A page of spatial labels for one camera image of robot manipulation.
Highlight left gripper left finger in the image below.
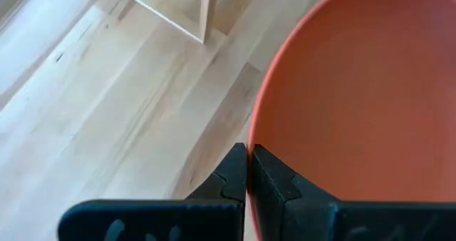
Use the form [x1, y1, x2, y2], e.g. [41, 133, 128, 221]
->
[58, 143, 248, 241]

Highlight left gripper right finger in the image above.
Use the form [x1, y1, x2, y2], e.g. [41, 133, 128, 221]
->
[250, 143, 456, 241]

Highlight large orange bowl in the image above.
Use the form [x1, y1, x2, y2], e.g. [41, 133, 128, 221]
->
[247, 0, 456, 241]

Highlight wooden slatted shelf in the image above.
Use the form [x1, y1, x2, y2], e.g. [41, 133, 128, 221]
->
[109, 0, 215, 44]

